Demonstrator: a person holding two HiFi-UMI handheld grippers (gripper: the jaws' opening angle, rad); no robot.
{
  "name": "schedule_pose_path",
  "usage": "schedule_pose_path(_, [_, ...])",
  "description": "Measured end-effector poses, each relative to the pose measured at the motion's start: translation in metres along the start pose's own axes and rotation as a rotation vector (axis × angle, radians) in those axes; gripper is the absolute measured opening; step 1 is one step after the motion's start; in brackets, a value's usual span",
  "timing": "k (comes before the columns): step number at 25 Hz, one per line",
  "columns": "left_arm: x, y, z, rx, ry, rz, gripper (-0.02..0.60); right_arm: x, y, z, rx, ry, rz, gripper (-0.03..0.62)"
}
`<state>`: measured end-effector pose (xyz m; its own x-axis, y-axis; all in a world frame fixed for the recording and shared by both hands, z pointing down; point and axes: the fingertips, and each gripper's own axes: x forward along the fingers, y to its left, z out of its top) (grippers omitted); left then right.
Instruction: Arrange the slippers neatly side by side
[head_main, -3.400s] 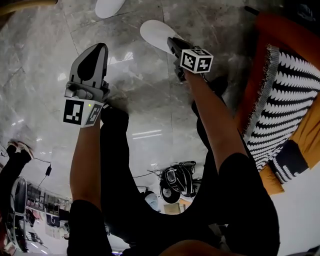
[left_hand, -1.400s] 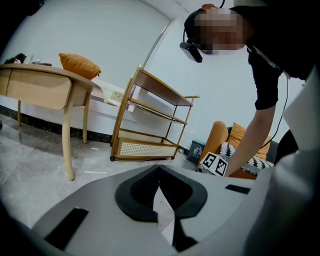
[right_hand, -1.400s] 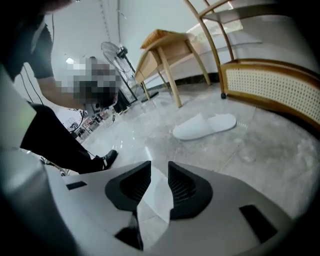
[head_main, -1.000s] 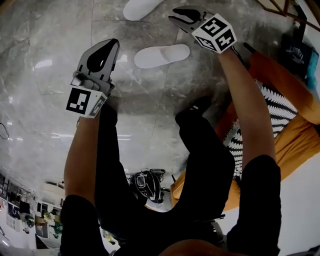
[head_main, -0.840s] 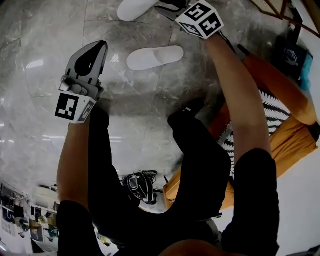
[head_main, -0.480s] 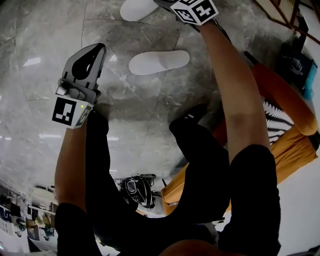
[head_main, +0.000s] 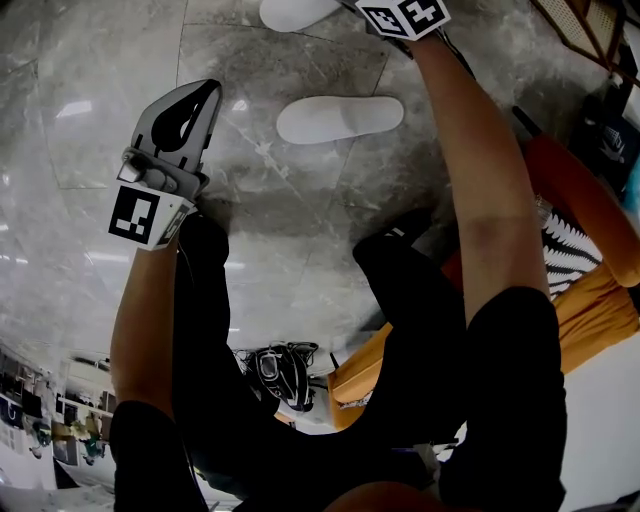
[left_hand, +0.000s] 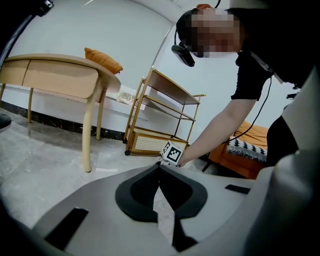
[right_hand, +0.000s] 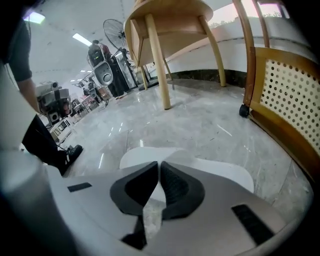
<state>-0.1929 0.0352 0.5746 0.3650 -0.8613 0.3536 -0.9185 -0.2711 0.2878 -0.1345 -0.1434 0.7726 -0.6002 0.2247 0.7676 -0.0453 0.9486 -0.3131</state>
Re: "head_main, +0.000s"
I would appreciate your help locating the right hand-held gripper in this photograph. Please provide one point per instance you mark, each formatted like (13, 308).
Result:
(400, 15)

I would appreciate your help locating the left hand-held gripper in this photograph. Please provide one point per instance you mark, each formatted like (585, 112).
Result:
(135, 215)

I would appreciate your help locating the white slipper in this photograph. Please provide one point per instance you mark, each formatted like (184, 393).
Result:
(340, 120)
(300, 15)

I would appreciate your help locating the person's right forearm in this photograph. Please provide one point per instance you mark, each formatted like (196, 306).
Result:
(485, 175)

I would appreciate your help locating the person's left forearm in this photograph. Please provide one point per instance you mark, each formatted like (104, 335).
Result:
(145, 325)

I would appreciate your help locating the person's left black shoe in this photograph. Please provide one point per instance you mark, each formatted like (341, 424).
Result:
(207, 225)

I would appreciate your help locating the person's black shoe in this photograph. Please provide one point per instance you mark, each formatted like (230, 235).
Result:
(207, 225)
(410, 225)

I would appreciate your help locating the person's black trousers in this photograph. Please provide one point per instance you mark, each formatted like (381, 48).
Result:
(210, 325)

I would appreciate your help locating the person's right black shoe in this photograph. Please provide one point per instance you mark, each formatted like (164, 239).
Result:
(410, 225)

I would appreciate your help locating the orange sofa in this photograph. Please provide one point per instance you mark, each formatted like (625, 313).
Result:
(565, 180)

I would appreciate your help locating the black white striped blanket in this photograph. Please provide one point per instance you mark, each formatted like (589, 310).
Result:
(570, 250)

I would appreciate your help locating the large orange cushion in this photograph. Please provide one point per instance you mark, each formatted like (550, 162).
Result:
(595, 320)

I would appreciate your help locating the person's black shirt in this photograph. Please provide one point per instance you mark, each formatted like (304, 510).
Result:
(515, 400)

